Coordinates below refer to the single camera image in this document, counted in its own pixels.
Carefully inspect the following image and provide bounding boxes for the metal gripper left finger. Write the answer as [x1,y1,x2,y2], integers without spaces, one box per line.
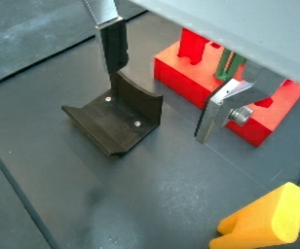
[80,0,129,74]

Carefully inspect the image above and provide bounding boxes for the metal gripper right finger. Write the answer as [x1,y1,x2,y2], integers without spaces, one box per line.
[194,61,285,143]

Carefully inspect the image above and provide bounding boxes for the yellow square-circle peg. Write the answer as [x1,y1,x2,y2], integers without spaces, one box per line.
[209,182,300,249]

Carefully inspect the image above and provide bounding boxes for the red peg board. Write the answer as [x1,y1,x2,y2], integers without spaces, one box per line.
[154,42,300,147]

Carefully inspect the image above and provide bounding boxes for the green pentagon peg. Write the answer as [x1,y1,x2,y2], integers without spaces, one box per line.
[215,49,246,82]

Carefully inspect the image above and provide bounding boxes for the tall red block peg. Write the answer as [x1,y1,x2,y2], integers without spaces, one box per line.
[177,28,210,65]

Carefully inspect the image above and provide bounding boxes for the black curved holder stand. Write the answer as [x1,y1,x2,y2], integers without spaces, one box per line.
[62,72,163,156]

